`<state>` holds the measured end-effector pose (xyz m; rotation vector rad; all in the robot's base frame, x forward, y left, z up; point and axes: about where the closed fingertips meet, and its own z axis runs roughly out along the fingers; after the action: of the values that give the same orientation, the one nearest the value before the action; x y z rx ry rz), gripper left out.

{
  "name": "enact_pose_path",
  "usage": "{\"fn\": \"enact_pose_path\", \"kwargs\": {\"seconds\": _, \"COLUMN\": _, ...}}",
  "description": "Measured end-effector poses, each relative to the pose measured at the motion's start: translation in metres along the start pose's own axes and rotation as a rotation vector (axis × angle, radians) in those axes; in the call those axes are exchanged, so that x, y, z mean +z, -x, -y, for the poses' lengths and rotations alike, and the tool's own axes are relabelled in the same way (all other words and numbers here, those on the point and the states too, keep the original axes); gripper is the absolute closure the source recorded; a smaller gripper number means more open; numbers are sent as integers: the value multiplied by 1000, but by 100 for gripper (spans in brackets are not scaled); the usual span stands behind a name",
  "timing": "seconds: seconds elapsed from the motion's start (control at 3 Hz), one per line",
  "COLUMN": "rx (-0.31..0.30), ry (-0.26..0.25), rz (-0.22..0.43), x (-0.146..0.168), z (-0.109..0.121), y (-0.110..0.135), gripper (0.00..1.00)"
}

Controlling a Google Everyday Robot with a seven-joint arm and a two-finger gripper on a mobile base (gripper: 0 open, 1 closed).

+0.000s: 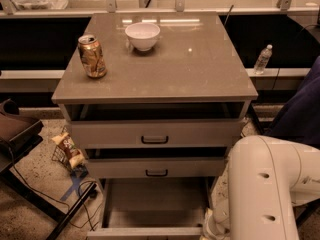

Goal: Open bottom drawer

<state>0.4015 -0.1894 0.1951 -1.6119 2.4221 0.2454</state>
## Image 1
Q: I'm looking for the black floor cable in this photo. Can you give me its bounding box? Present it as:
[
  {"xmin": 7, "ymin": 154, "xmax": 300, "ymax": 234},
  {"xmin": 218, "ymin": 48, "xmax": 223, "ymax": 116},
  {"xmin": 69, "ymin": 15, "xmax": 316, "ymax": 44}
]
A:
[{"xmin": 6, "ymin": 143, "xmax": 104, "ymax": 232}]

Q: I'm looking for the clear plastic water bottle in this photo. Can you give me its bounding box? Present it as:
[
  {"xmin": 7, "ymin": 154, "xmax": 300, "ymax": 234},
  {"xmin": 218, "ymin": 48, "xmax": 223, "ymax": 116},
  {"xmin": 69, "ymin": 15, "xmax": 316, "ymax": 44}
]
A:
[{"xmin": 254, "ymin": 44, "xmax": 273, "ymax": 75}]

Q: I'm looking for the white ceramic bowl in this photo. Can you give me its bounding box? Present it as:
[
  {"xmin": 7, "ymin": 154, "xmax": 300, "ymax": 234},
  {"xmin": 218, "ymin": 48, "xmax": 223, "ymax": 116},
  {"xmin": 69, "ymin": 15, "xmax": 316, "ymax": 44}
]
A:
[{"xmin": 125, "ymin": 22, "xmax": 160, "ymax": 51}]

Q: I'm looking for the dark stand left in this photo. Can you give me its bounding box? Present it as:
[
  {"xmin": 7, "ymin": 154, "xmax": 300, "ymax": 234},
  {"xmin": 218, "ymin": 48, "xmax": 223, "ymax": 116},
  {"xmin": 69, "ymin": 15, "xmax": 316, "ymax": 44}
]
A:
[{"xmin": 0, "ymin": 107, "xmax": 100, "ymax": 240}]

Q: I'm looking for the grey bottom drawer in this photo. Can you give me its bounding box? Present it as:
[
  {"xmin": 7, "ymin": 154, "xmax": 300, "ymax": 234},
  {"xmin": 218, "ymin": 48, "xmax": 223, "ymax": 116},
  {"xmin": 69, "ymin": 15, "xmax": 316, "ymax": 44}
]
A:
[{"xmin": 87, "ymin": 177, "xmax": 210, "ymax": 240}]

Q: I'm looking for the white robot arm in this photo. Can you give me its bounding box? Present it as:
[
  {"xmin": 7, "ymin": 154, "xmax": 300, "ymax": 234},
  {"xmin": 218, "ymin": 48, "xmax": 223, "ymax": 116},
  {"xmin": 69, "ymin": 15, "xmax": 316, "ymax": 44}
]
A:
[{"xmin": 199, "ymin": 135, "xmax": 320, "ymax": 240}]

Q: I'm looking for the blue tape cross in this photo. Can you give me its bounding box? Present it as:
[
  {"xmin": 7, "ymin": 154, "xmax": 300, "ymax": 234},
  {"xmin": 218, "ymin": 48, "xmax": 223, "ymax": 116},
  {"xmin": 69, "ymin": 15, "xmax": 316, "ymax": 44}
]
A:
[{"xmin": 60, "ymin": 171, "xmax": 88, "ymax": 201}]

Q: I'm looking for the crushed gold soda can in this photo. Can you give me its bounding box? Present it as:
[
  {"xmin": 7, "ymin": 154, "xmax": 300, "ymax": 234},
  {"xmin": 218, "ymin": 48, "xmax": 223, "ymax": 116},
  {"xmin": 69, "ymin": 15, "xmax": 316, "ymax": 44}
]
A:
[{"xmin": 78, "ymin": 34, "xmax": 107, "ymax": 78}]

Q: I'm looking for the small wire basket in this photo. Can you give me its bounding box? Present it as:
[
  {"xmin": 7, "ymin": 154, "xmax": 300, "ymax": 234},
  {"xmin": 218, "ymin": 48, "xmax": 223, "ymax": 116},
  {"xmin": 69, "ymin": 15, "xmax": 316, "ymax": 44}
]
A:
[{"xmin": 51, "ymin": 126, "xmax": 78, "ymax": 172}]

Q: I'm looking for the dark blue office chair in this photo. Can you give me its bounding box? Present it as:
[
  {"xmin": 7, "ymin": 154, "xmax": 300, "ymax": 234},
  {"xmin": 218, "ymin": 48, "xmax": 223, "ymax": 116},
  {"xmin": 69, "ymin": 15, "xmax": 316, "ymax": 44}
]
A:
[{"xmin": 264, "ymin": 56, "xmax": 320, "ymax": 153}]

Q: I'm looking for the grey top drawer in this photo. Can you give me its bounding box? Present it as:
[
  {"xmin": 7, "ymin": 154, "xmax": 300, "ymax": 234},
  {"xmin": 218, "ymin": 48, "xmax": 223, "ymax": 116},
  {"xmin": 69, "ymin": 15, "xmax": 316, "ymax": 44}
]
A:
[{"xmin": 60, "ymin": 101, "xmax": 249, "ymax": 150}]

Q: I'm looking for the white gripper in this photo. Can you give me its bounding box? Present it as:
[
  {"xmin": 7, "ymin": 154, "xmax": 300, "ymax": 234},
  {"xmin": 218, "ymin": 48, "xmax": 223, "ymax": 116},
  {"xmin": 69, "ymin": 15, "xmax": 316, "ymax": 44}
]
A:
[{"xmin": 202, "ymin": 208, "xmax": 230, "ymax": 240}]

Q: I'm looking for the grey middle drawer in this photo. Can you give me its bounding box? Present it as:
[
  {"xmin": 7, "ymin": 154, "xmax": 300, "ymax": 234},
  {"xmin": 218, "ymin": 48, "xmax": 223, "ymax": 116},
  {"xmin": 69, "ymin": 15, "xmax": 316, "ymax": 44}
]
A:
[{"xmin": 86, "ymin": 147, "xmax": 226, "ymax": 179}]

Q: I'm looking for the brown chip bag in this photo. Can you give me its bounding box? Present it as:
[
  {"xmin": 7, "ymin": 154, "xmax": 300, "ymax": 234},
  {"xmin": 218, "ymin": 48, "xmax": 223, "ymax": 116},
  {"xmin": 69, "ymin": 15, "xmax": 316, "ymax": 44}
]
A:
[{"xmin": 52, "ymin": 132, "xmax": 85, "ymax": 169}]

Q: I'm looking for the grey drawer cabinet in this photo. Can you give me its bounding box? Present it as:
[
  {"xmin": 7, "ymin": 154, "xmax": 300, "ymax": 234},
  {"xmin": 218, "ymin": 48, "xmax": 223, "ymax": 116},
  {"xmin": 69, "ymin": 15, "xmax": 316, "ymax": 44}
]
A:
[{"xmin": 51, "ymin": 11, "xmax": 259, "ymax": 185}]

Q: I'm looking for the grey drawer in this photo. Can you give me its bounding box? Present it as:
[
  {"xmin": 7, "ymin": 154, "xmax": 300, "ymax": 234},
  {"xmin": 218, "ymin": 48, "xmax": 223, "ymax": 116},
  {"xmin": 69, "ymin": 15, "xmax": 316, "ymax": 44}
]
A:
[
  {"xmin": 87, "ymin": 177, "xmax": 210, "ymax": 240},
  {"xmin": 86, "ymin": 147, "xmax": 226, "ymax": 179},
  {"xmin": 60, "ymin": 101, "xmax": 249, "ymax": 150}
]

